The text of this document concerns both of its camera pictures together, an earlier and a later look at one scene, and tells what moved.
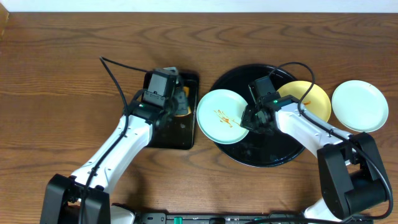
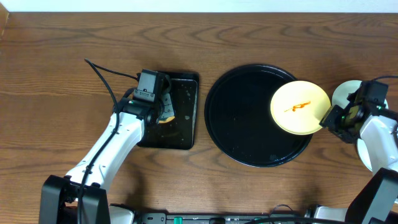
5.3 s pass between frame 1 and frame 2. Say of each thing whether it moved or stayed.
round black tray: stayed
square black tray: stayed
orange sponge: moved
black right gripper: moved
